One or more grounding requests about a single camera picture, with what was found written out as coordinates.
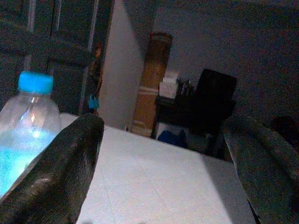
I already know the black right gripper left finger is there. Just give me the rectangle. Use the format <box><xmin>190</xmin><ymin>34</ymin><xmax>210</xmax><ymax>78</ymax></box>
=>
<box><xmin>0</xmin><ymin>113</ymin><xmax>105</xmax><ymax>224</ymax></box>

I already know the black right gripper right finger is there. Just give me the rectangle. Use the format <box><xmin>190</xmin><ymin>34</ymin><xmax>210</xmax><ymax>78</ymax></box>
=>
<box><xmin>223</xmin><ymin>114</ymin><xmax>299</xmax><ymax>224</ymax></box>

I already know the clear water bottle blue cap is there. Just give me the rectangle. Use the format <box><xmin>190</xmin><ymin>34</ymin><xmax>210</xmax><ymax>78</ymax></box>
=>
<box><xmin>0</xmin><ymin>71</ymin><xmax>62</xmax><ymax>199</ymax></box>

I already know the small blue padlock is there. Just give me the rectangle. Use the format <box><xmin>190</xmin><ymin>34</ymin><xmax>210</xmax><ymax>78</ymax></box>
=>
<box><xmin>87</xmin><ymin>93</ymin><xmax>100</xmax><ymax>110</ymax></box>

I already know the black boxy bag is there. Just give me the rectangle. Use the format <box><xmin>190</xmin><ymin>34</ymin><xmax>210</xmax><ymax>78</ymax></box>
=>
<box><xmin>195</xmin><ymin>68</ymin><xmax>238</xmax><ymax>110</ymax></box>

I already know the blue container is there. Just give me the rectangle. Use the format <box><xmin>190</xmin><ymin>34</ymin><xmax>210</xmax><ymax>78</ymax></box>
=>
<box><xmin>157</xmin><ymin>129</ymin><xmax>187</xmax><ymax>149</ymax></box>

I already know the dark small table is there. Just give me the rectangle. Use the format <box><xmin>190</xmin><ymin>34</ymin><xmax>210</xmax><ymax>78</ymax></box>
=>
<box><xmin>150</xmin><ymin>93</ymin><xmax>236</xmax><ymax>159</ymax></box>

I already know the dark panelled door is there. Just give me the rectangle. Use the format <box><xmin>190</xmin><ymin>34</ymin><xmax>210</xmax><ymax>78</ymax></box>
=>
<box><xmin>0</xmin><ymin>0</ymin><xmax>115</xmax><ymax>116</ymax></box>

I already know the tall brown cardboard box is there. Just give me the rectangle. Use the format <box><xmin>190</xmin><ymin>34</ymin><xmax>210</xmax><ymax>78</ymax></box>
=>
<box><xmin>130</xmin><ymin>31</ymin><xmax>173</xmax><ymax>138</ymax></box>

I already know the small white box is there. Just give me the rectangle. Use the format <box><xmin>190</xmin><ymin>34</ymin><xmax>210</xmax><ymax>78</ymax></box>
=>
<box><xmin>158</xmin><ymin>71</ymin><xmax>179</xmax><ymax>98</ymax></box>

